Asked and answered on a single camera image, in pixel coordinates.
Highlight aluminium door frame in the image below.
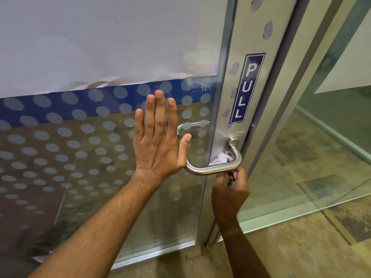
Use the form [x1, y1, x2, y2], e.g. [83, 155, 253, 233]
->
[206, 0, 352, 246]

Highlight white cloth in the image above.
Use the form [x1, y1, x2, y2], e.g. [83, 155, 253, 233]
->
[209, 152, 234, 166]

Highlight person's left hand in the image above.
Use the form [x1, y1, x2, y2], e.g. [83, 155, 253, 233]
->
[133, 90, 192, 183]

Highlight person's right hand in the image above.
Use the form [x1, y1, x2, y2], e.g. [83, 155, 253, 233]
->
[211, 166, 251, 227]

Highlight steel door handle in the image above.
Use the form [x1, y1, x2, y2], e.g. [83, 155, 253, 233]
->
[177, 120, 210, 136]
[183, 136, 243, 176]

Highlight person's right forearm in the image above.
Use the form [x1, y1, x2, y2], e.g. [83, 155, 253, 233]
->
[217, 219, 272, 278]

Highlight glass partition panel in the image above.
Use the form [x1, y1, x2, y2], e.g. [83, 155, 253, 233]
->
[236, 0, 371, 227]

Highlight blue door sign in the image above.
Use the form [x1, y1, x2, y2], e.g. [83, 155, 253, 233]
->
[229, 53, 266, 125]

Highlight glass door with dotted film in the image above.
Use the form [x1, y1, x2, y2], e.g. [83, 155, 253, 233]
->
[0, 0, 300, 272]

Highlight person's left forearm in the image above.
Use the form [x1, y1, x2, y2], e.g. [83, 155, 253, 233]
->
[28, 168, 178, 278]

